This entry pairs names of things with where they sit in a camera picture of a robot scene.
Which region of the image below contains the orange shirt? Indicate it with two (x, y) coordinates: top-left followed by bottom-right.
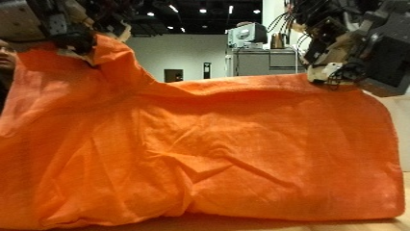
(0, 33), (406, 231)

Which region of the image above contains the person in black t-shirt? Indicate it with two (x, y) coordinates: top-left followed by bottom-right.
(0, 38), (18, 114)

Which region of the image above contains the copper electric kettle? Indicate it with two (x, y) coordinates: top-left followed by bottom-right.
(269, 32), (291, 50)

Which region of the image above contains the grey filing cabinet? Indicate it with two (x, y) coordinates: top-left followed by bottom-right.
(229, 47), (308, 77)

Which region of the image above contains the white boxy device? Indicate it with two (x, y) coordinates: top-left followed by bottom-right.
(225, 22), (269, 50)

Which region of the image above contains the black cable bundle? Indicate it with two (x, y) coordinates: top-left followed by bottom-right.
(268, 3), (311, 50)

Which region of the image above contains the dark square wall panel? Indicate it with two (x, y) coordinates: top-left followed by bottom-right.
(163, 68), (185, 84)

